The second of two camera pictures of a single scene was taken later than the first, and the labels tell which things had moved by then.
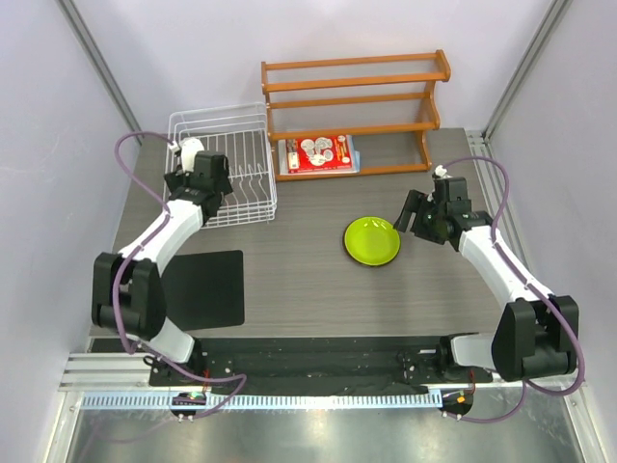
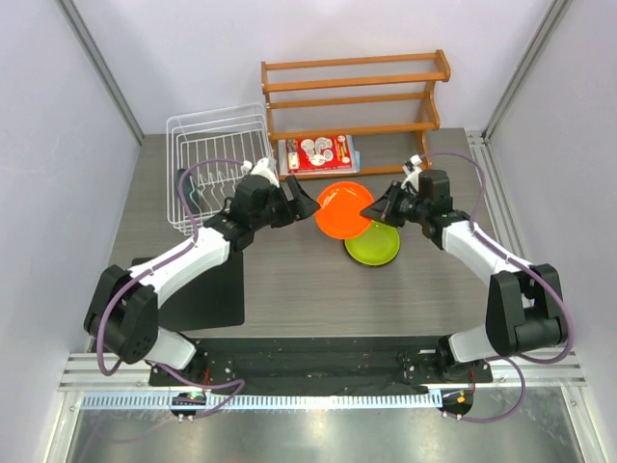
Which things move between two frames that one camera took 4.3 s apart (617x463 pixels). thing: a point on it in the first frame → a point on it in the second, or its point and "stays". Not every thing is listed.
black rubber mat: [205, 290] stays
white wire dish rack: [239, 132] stays
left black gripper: [178, 179] → [297, 208]
